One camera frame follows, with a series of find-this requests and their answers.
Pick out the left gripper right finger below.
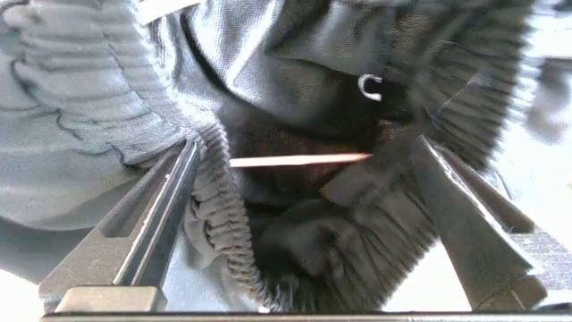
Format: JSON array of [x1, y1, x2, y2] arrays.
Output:
[[408, 134, 572, 312]]

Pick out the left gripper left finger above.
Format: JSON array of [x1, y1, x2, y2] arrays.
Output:
[[38, 140, 202, 313]]

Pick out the pink clothes hanger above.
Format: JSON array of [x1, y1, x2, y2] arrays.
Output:
[[229, 72, 384, 170]]

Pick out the black shorts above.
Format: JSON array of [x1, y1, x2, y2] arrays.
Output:
[[0, 0, 537, 314]]

